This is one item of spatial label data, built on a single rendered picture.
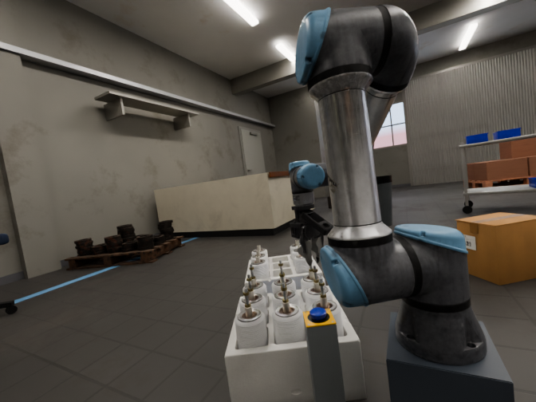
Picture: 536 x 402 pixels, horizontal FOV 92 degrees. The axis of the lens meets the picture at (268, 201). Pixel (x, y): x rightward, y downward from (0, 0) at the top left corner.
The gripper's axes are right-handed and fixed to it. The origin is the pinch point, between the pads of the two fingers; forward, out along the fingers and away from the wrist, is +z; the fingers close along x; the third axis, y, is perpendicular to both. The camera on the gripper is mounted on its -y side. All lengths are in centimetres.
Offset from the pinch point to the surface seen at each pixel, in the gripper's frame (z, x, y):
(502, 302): 36, -79, -28
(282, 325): 12.9, 20.5, -5.6
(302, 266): 14.5, -20.3, 32.9
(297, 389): 31.2, 20.4, -8.5
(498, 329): 36, -56, -33
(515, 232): 11, -107, -27
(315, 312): 2.9, 20.8, -21.5
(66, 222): -15, 96, 326
